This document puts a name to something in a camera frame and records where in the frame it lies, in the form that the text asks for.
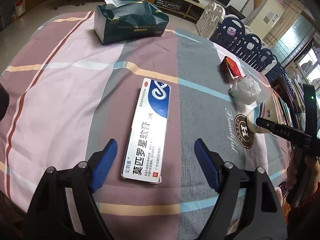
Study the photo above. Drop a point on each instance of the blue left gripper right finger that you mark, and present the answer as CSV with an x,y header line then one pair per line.
x,y
210,163

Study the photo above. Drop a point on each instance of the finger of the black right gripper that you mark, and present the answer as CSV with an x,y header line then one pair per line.
x,y
295,136

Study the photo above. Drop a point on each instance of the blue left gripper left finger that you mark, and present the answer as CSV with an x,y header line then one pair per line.
x,y
101,163

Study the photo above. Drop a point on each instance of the white paper cup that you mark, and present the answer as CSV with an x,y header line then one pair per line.
x,y
268,109

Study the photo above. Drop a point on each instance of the white blue medicine box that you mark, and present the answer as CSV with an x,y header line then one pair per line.
x,y
144,153

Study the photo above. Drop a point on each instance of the white plastic bag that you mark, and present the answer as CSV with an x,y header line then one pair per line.
x,y
245,90

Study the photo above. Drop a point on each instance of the person right hand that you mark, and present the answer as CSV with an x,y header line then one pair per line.
x,y
292,170

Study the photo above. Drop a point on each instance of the stack of books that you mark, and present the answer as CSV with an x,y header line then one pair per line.
x,y
290,96

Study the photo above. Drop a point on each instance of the plaid pink grey tablecloth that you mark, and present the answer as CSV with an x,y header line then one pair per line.
x,y
70,94

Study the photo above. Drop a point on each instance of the red wrapper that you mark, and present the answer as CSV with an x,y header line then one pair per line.
x,y
228,65

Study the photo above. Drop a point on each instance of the black tumbler with straw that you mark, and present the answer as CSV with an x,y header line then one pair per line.
x,y
4,101

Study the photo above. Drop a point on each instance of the white standing air conditioner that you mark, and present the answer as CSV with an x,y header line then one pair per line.
x,y
265,17

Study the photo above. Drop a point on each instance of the beige curtain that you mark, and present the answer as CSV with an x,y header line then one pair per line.
x,y
293,8

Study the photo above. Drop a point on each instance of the navy white baby fence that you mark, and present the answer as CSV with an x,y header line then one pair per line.
x,y
230,33

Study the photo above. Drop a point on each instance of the dark green tissue pack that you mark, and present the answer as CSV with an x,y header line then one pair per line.
x,y
120,20

